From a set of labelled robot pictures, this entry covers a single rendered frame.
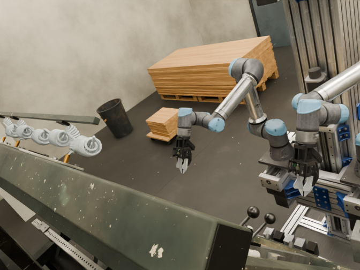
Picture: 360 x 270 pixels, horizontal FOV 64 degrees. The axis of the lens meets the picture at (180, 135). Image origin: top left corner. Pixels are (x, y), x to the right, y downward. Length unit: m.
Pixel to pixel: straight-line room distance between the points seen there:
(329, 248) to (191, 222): 2.10
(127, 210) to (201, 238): 0.16
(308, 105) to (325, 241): 1.57
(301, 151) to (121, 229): 0.77
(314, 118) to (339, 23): 0.58
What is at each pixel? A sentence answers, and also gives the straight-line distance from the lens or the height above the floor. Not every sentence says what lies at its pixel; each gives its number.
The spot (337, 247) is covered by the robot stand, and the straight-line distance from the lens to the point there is 2.46.
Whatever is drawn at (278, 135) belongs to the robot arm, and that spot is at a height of 1.22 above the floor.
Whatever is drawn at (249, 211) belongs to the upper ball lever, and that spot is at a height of 1.55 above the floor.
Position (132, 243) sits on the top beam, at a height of 1.90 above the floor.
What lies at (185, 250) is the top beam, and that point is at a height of 1.91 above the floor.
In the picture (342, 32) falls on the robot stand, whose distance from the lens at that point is 1.57.
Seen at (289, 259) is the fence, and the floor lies 1.10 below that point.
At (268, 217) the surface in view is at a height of 1.45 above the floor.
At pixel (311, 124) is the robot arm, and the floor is 1.62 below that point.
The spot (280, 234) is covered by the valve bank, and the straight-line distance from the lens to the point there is 1.85.
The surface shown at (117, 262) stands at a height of 1.66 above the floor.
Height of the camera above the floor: 2.21
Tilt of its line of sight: 27 degrees down
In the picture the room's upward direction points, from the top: 24 degrees counter-clockwise
